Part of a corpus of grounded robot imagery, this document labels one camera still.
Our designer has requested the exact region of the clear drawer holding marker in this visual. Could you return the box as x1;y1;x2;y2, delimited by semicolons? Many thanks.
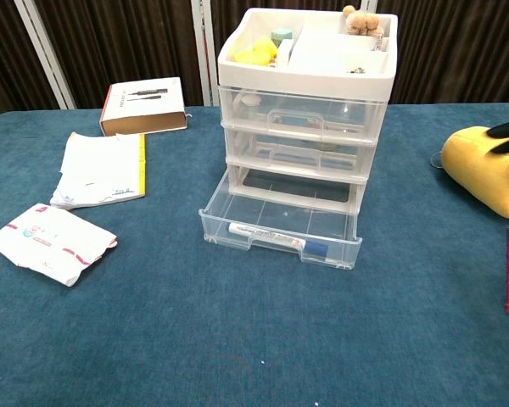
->
198;169;363;270

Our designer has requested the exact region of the clear drawer with round item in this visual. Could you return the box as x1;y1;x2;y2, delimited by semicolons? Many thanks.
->
218;84;389;148

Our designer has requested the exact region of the clear plastic drawer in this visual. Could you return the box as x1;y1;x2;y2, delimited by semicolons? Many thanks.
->
221;125;379;180

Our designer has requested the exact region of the yellow plush toy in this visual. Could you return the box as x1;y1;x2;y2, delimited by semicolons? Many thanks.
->
439;125;509;220

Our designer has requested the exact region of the small tan teddy bear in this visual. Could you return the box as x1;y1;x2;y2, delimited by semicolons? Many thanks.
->
342;4;385;37

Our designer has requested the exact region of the blue capped whiteboard marker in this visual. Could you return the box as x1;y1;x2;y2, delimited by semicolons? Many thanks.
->
227;222;328;258

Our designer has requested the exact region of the yellow rubber duck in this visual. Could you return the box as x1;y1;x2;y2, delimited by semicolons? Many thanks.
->
232;36;279;66

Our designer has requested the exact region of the blue felt table cover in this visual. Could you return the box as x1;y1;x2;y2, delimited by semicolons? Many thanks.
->
0;101;509;407

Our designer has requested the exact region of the white product box brown side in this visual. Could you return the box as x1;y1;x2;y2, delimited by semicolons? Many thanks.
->
99;76;188;137

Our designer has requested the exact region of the white notebook yellow spine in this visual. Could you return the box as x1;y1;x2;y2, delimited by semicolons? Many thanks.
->
49;131;147;211

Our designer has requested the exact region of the white tissue pack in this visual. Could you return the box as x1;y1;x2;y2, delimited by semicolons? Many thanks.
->
0;203;119;288

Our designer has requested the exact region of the clear plastic drawer unit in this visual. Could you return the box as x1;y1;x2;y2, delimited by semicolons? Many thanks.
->
217;7;399;217

